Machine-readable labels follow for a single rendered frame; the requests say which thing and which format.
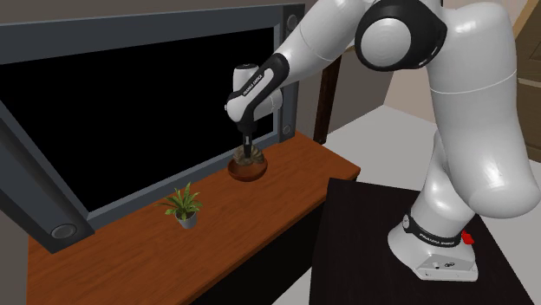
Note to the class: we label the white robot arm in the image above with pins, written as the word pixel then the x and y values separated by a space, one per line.
pixel 473 126

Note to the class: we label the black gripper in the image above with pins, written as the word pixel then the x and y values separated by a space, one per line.
pixel 246 128

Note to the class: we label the brown wooden door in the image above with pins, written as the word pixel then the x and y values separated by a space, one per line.
pixel 529 50

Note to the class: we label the dark brown wooden post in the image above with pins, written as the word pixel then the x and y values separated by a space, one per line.
pixel 327 101

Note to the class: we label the large black flat television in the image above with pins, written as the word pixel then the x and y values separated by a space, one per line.
pixel 127 105

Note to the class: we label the small green potted plant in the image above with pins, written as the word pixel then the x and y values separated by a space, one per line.
pixel 182 205

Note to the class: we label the brown wooden table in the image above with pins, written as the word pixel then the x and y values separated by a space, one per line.
pixel 253 219

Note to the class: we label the brown round bowl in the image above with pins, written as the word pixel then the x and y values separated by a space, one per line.
pixel 247 173

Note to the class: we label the black robot stand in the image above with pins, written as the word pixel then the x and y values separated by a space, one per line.
pixel 359 253

